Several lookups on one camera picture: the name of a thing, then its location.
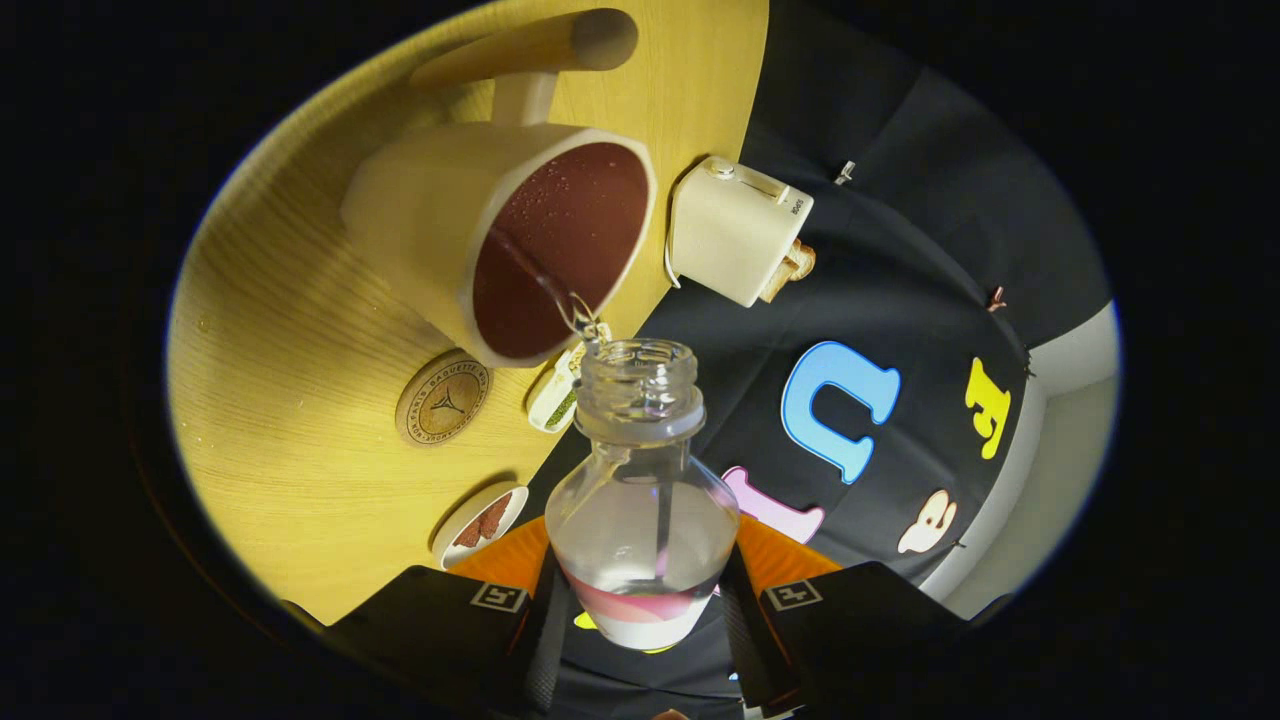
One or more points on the white round plate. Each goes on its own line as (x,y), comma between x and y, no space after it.
(450,550)

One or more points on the white divided condiment dish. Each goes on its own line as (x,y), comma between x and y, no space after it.
(552,402)

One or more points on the black backdrop cloth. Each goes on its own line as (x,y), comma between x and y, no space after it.
(900,250)

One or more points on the brown meat patty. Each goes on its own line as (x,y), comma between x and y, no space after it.
(468,532)
(495,516)

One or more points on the white toaster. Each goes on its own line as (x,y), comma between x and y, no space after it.
(730,230)

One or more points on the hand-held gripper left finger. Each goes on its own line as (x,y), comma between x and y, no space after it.
(430,625)

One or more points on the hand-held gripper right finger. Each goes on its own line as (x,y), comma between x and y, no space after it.
(860,630)

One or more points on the toast slice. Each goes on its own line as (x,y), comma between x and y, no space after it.
(778,285)
(800,260)

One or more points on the silver clip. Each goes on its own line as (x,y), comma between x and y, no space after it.
(845,172)

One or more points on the pink clip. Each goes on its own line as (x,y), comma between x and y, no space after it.
(997,298)

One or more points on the round wooden coaster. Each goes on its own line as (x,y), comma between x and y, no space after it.
(444,398)

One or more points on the wooden table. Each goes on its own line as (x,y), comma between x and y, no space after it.
(290,400)

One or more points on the clear plastic juice bottle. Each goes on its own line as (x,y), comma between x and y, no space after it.
(640,540)

